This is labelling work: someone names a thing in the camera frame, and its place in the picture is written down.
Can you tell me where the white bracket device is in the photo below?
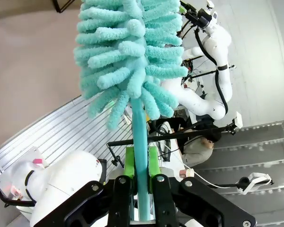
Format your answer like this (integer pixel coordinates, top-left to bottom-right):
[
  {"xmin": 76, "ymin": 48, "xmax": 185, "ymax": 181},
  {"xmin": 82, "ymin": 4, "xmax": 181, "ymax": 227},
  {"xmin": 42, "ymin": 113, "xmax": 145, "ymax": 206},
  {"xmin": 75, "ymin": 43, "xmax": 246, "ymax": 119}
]
[{"xmin": 237, "ymin": 172, "xmax": 275, "ymax": 195}]

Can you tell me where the teal microfiber duster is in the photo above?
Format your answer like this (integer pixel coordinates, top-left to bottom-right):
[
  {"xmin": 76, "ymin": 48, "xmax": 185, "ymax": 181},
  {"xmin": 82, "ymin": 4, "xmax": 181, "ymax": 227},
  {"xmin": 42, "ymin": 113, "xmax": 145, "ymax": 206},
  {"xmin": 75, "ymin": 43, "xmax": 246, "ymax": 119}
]
[{"xmin": 73, "ymin": 0, "xmax": 189, "ymax": 222}]

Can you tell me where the white cable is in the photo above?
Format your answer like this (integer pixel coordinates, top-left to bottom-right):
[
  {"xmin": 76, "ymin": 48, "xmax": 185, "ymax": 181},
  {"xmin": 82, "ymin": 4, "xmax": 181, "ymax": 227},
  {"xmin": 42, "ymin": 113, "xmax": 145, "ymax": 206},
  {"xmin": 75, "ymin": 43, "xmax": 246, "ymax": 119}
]
[{"xmin": 179, "ymin": 156, "xmax": 241, "ymax": 190}]

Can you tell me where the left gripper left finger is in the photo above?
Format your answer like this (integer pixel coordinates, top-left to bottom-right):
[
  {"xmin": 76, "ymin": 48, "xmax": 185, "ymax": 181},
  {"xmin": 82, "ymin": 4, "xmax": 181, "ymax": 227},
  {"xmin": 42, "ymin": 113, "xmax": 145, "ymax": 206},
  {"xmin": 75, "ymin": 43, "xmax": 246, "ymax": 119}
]
[{"xmin": 37, "ymin": 146, "xmax": 136, "ymax": 227}]

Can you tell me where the clear acrylic guard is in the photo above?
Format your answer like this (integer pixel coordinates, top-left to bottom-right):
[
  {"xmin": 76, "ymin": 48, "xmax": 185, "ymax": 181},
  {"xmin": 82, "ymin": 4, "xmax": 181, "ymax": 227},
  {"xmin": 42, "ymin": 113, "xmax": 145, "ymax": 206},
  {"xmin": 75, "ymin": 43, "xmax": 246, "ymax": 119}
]
[{"xmin": 0, "ymin": 146, "xmax": 48, "ymax": 182}]

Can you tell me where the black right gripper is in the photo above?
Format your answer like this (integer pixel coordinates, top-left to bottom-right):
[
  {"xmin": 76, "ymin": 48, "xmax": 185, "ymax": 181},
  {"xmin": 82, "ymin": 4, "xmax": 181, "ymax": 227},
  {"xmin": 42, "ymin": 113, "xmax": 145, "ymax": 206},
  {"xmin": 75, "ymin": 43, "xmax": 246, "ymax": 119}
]
[{"xmin": 179, "ymin": 0, "xmax": 219, "ymax": 29}]

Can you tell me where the seated person in gray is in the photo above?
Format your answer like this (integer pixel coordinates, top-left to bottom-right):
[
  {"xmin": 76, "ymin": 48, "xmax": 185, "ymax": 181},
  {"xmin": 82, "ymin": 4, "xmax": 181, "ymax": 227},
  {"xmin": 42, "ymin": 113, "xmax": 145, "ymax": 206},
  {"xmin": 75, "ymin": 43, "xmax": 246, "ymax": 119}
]
[{"xmin": 181, "ymin": 133, "xmax": 222, "ymax": 167}]

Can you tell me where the aluminium slatted base plate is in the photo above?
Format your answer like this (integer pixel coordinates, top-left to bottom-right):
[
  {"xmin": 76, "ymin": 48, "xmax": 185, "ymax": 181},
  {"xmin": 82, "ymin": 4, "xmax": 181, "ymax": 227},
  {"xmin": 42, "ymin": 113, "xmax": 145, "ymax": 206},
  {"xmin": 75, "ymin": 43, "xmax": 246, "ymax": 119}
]
[{"xmin": 0, "ymin": 94, "xmax": 133, "ymax": 183}]

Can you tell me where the black right arm hose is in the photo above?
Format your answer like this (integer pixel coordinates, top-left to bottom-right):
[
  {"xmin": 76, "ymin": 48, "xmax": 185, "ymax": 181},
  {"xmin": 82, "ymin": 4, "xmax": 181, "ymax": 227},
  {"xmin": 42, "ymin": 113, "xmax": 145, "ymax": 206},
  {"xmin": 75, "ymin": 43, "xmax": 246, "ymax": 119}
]
[{"xmin": 194, "ymin": 27, "xmax": 229, "ymax": 114}]

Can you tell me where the black boom rod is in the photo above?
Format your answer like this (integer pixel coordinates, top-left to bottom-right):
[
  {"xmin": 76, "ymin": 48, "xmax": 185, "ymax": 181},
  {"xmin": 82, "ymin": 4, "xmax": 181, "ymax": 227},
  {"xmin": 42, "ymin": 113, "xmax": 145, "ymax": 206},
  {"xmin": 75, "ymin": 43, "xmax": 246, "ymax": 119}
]
[{"xmin": 107, "ymin": 124, "xmax": 238, "ymax": 152}]

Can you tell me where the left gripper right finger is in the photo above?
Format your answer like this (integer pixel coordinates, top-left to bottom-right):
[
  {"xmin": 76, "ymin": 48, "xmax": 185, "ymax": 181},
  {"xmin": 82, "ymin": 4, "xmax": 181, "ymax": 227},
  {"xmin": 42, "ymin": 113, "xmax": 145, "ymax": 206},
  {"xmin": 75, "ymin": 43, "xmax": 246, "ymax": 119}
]
[{"xmin": 148, "ymin": 146, "xmax": 257, "ymax": 227}]

